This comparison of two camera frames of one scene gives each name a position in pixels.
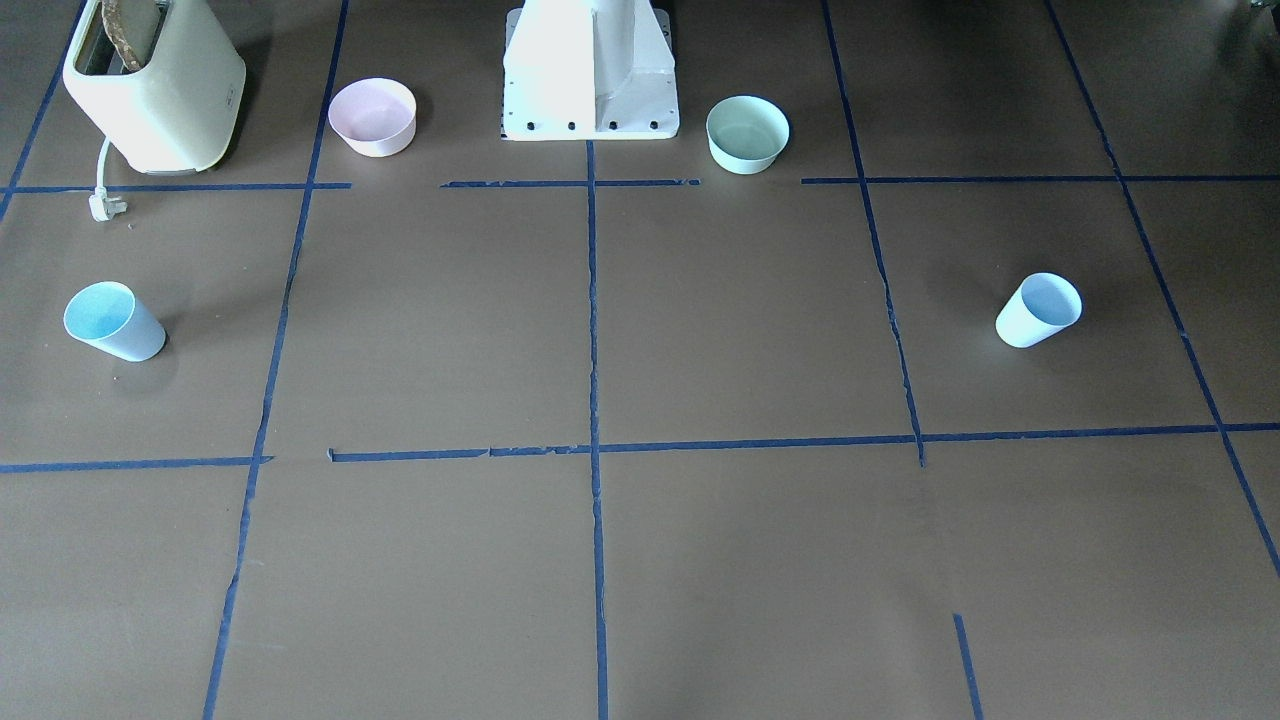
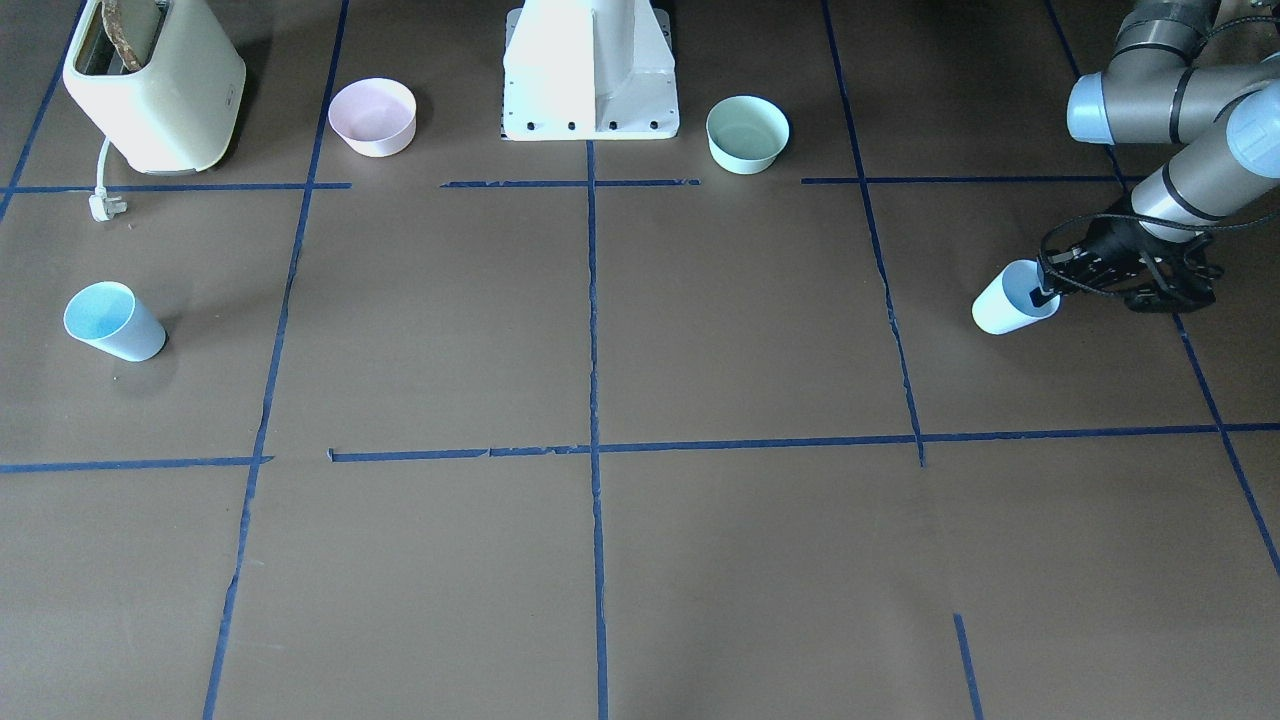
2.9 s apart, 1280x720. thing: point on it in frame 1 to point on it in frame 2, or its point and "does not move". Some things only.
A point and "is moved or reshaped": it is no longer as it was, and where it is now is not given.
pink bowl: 375,117 does not move
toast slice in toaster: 112,18 does not move
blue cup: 109,317 does not move
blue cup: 1042,306 is moved or reshaped
